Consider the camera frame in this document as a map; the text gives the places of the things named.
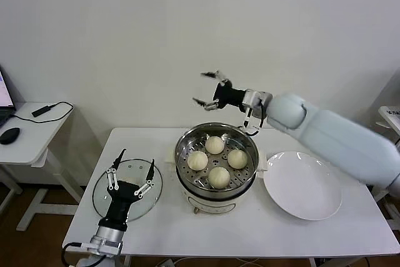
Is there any perforated stainless steel steamer basket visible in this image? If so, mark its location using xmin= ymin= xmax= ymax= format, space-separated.
xmin=174 ymin=122 xmax=259 ymax=201

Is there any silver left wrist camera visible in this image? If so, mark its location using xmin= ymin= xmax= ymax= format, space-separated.
xmin=81 ymin=238 xmax=122 ymax=255

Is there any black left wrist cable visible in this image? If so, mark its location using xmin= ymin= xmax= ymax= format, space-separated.
xmin=61 ymin=241 xmax=84 ymax=267

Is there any black laptop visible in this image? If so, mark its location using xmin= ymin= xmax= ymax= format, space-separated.
xmin=0 ymin=65 xmax=16 ymax=129

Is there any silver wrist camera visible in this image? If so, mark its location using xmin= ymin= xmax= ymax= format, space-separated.
xmin=241 ymin=106 xmax=263 ymax=136
xmin=81 ymin=238 xmax=122 ymax=255

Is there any thin black adapter cable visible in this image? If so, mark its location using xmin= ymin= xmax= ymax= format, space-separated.
xmin=9 ymin=101 xmax=74 ymax=123

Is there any black adapter box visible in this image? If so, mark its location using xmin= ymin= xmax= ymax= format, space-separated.
xmin=30 ymin=106 xmax=53 ymax=118

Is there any white steamed baozi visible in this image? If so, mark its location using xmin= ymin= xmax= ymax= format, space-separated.
xmin=208 ymin=166 xmax=231 ymax=189
xmin=227 ymin=149 xmax=249 ymax=169
xmin=205 ymin=136 xmax=225 ymax=155
xmin=187 ymin=150 xmax=209 ymax=171

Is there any white electric cooker pot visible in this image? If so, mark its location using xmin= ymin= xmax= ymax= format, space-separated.
xmin=164 ymin=148 xmax=269 ymax=216

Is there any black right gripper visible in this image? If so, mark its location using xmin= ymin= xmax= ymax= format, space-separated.
xmin=192 ymin=69 xmax=248 ymax=113

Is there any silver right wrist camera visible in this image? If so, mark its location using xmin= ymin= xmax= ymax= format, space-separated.
xmin=241 ymin=106 xmax=263 ymax=136

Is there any white side table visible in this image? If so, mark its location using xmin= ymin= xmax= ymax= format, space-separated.
xmin=0 ymin=101 xmax=85 ymax=233

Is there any white oval plate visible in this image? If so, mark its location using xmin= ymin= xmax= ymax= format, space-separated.
xmin=262 ymin=151 xmax=343 ymax=221

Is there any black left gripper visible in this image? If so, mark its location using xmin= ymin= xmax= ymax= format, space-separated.
xmin=99 ymin=148 xmax=156 ymax=229

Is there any glass lid with white handle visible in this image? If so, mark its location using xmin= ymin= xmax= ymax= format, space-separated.
xmin=91 ymin=159 xmax=164 ymax=223

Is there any white stand with label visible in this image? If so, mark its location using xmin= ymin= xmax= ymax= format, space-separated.
xmin=377 ymin=106 xmax=400 ymax=139

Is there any black computer mouse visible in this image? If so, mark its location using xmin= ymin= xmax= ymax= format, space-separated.
xmin=0 ymin=127 xmax=20 ymax=146

